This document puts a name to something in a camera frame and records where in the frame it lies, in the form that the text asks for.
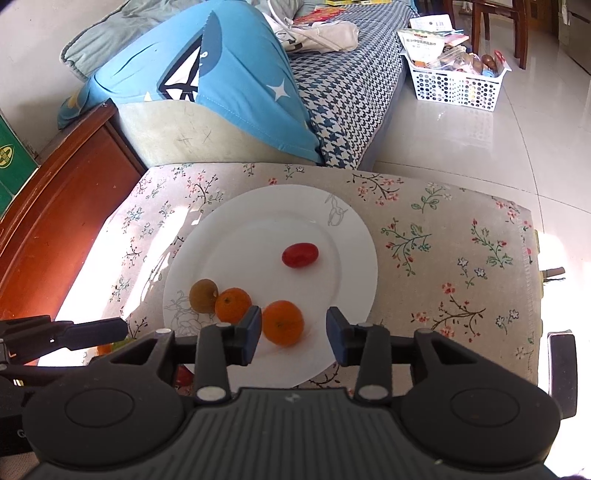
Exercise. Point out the black armrest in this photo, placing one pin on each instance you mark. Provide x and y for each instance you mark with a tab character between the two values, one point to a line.
562	369

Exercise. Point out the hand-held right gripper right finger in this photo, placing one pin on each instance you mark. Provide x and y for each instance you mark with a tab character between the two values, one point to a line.
334	334

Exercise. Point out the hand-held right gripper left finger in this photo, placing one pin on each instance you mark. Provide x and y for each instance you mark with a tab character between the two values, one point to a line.
253	333

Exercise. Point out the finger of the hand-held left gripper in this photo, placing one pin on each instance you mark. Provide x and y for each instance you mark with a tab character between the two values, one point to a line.
104	328

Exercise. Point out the houndstooth sofa cover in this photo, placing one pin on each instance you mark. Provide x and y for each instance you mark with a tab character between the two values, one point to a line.
346	92

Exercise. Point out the green and white snack packet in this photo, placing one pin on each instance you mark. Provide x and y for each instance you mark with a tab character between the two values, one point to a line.
421	46

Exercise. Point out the white perforated basket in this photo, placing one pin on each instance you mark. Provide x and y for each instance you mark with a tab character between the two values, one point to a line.
455	87

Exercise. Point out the green cardboard box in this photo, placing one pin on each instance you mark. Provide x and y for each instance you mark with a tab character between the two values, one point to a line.
11	161

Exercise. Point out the white plate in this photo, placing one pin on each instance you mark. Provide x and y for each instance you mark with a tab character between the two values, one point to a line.
258	230

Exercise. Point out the orange mandarin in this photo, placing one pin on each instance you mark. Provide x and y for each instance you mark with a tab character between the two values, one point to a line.
282	324
232	304

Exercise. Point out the grey-green cushion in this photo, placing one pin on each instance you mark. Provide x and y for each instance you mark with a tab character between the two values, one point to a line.
120	32

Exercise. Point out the brown kiwi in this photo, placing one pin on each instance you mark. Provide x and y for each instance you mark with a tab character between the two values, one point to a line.
203	295

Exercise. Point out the blue printed blanket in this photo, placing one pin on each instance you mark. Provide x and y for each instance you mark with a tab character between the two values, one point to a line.
240	69

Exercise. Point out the silver refrigerator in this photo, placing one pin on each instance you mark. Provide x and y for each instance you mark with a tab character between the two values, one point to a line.
575	32

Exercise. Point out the pale green sofa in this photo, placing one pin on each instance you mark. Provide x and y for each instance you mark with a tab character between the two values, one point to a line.
184	136

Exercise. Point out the wooden chair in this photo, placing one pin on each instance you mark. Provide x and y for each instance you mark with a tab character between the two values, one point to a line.
503	18

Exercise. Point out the white tote bag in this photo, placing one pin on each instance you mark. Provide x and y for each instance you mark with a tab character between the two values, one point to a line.
323	32

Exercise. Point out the floral tablecloth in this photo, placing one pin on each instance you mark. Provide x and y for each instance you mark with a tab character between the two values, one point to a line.
438	240

